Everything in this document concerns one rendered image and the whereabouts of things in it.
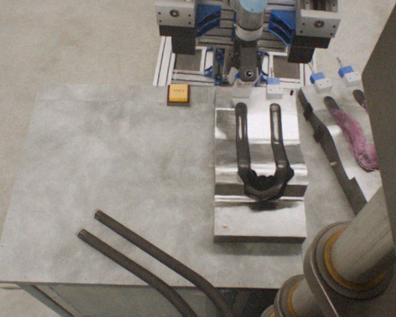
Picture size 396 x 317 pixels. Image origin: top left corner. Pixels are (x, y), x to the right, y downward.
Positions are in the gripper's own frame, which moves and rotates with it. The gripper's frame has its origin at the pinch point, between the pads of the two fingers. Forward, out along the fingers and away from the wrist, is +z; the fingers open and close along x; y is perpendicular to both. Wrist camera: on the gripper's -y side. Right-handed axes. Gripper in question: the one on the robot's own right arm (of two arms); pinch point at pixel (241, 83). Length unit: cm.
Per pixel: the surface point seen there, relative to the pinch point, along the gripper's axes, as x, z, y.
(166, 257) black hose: 21, 4, -56
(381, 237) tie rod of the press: -4, -74, -77
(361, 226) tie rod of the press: -3, -72, -75
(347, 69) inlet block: -37.3, 6.6, 12.2
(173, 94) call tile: 22.5, 9.7, 2.6
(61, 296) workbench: 60, 45, -58
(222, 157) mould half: 6.5, 1.3, -26.5
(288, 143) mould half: -14.2, 4.8, -19.2
